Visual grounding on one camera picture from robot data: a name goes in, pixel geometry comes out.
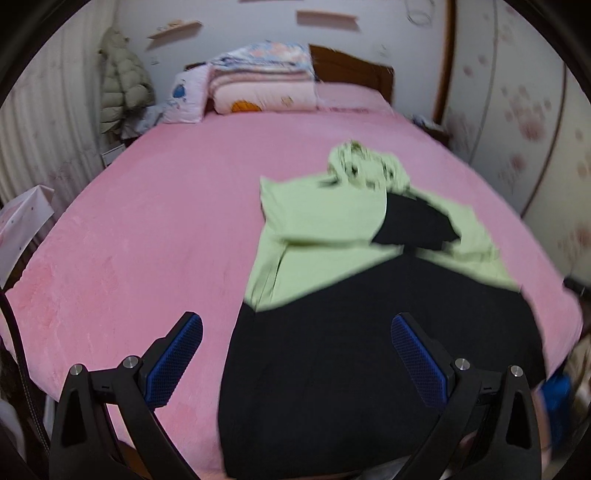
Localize white cardboard box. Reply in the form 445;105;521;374
0;185;56;289

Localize white curtain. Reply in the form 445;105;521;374
0;32;121;208

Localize pink pillow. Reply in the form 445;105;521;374
316;83;393;114

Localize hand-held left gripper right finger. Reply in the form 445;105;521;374
390;312;542;480

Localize floral wardrobe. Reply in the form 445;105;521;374
434;0;591;296

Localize wooden nightstand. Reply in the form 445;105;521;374
411;115;451;146

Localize floral folded quilt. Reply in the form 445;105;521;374
208;41;317;86

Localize wooden wall shelf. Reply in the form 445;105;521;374
296;10;360;33
147;20;204;40

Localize pink folded blanket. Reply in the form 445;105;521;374
208;74;319;115

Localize blue cloth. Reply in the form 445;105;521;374
540;374;575;418

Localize wooden headboard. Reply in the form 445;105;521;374
308;44;395;104

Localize white wire loop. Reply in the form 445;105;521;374
405;0;435;27

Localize beige puffer jacket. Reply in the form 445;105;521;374
98;28;155;137

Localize white cushion with blue cartoon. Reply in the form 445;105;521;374
161;65;213;124

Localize green and black hooded jacket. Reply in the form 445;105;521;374
217;140;548;480

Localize bed with pink sheet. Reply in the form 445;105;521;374
0;85;585;480

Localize light patterned cloth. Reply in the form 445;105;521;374
121;104;163;139

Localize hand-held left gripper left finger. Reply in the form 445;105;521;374
48;311;204;480

